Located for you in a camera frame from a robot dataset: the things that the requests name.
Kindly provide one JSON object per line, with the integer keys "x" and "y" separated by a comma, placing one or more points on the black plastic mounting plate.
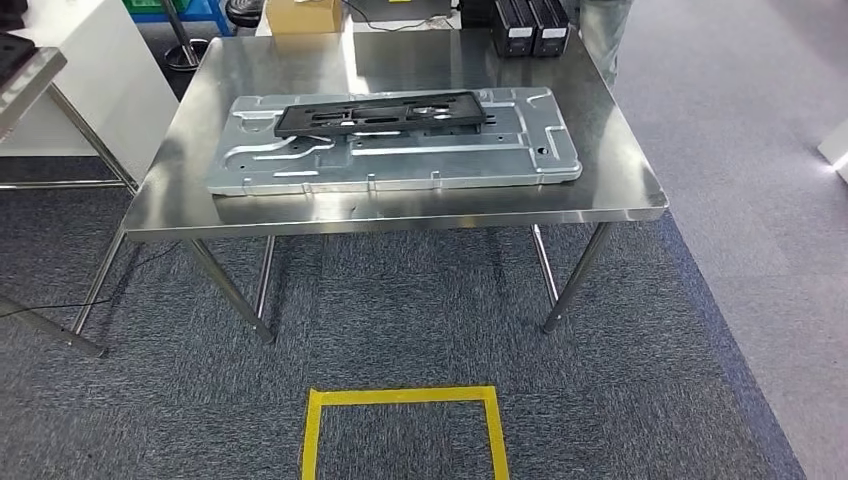
{"x": 474, "y": 112}

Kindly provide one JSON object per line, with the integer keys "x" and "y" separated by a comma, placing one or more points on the stainless steel workbench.
{"x": 596, "y": 132}

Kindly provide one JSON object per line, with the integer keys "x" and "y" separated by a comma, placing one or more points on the black plastic part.
{"x": 13, "y": 56}

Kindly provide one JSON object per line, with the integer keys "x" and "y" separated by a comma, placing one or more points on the stamped grey metal panel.
{"x": 430, "y": 162}

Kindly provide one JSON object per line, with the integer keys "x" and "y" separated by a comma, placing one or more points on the yellow floor tape square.
{"x": 397, "y": 396}

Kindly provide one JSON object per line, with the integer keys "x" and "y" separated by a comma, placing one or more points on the black battery box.
{"x": 553, "y": 26}
{"x": 513, "y": 26}

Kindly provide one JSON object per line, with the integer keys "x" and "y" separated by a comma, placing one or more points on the dark grey laptop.
{"x": 397, "y": 10}

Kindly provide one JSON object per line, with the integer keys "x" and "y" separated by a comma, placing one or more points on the black bag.
{"x": 477, "y": 13}

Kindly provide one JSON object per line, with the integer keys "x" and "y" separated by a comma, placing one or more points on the brown cardboard box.
{"x": 305, "y": 16}

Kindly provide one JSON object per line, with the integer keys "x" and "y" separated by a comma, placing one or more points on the person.
{"x": 606, "y": 40}

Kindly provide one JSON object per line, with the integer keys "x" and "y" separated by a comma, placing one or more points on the black round stool seat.
{"x": 242, "y": 13}

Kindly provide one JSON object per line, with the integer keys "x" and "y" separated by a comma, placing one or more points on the stanchion with black base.
{"x": 185, "y": 60}

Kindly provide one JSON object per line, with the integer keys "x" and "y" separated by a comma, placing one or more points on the blue metal rack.
{"x": 218, "y": 16}

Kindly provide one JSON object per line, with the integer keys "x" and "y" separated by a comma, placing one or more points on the white cabinet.
{"x": 99, "y": 79}

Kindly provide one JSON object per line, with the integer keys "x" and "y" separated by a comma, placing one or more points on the green plastic crate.
{"x": 142, "y": 5}

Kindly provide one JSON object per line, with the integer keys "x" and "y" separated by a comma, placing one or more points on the stainless steel side table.
{"x": 33, "y": 83}

